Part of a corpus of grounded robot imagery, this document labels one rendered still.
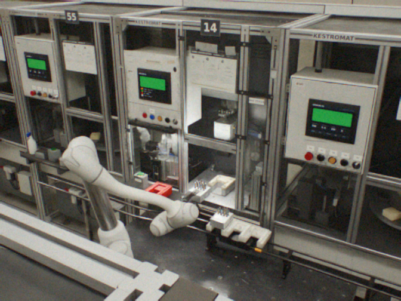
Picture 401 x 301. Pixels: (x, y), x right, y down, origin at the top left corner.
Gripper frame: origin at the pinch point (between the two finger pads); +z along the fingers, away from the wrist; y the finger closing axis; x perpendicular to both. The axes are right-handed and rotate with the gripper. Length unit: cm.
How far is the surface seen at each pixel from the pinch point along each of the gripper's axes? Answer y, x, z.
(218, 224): -13.2, -17.3, -1.7
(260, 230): -17.4, -39.3, 10.2
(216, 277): -36.1, -25.6, -19.6
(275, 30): 97, -37, 19
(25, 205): -104, 239, 46
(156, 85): 60, 37, 16
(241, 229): -17.6, -28.7, 6.0
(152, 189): -8.7, 37.0, 6.2
